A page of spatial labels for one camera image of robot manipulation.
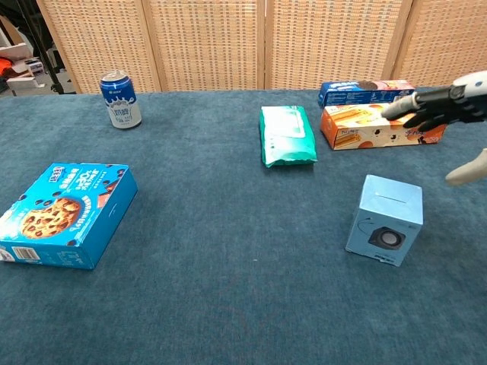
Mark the black tripod stand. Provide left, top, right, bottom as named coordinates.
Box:
left=18, top=0, right=65, bottom=95

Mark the teal wet wipes pack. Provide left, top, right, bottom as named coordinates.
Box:
left=259, top=105, right=318, bottom=167

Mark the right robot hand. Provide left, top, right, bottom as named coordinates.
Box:
left=380, top=70, right=487, bottom=186

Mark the orange biscuit box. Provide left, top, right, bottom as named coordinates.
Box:
left=320, top=102, right=449, bottom=151

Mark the blue Oreo box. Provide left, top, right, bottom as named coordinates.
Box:
left=317, top=79, right=416, bottom=109

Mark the small blue speaker box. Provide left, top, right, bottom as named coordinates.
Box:
left=345, top=174, right=424, bottom=268

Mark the blue and white drink can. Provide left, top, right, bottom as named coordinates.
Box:
left=99, top=70, right=142, bottom=130

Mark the woven folding screen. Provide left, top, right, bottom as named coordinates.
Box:
left=36, top=0, right=487, bottom=94

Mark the blue cookie box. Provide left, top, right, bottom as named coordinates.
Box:
left=0, top=163, right=138, bottom=271

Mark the blue tablecloth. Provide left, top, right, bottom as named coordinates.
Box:
left=0, top=87, right=487, bottom=365

